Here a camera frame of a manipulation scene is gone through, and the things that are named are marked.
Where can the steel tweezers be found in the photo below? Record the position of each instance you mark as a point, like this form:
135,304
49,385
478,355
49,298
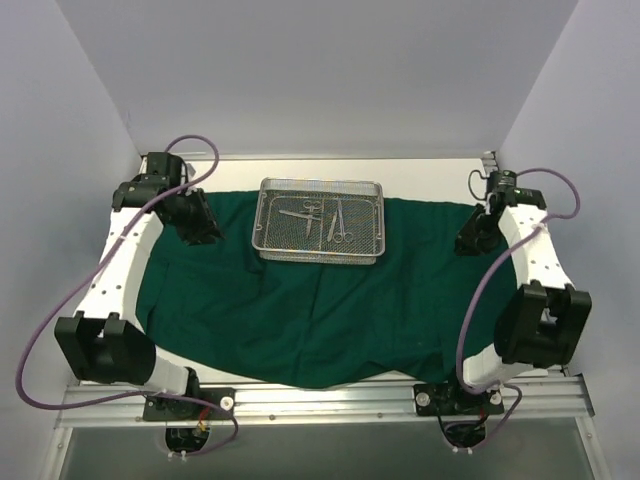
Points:
299,215

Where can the metal mesh instrument tray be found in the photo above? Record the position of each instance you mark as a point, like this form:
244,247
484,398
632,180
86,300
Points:
278,237

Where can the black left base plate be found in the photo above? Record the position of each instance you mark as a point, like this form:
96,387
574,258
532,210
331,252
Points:
216,404

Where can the steel surgical scissors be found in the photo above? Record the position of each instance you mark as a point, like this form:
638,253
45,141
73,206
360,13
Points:
312,207

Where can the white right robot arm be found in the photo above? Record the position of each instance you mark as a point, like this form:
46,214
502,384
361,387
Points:
542,323

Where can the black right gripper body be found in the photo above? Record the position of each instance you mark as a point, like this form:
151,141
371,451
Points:
473,233

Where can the aluminium front rail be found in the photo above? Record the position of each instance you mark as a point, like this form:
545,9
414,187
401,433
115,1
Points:
383,399

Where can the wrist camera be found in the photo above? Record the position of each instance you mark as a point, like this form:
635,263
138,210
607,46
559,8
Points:
500,181
164,164

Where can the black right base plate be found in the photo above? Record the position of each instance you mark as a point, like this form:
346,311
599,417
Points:
450,399

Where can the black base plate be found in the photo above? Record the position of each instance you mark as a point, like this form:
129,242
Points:
450,399
216,404

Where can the green surgical drape cloth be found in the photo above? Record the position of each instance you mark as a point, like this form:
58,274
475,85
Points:
318,326

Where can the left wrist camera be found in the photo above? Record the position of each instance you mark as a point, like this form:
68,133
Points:
164,164

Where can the steel forceps clamp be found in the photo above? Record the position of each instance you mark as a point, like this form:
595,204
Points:
337,230

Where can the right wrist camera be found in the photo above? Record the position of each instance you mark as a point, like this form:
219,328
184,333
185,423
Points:
500,181

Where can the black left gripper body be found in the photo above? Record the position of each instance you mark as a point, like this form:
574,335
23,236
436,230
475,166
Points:
198,215

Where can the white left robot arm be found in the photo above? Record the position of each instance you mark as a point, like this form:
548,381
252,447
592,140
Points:
103,341

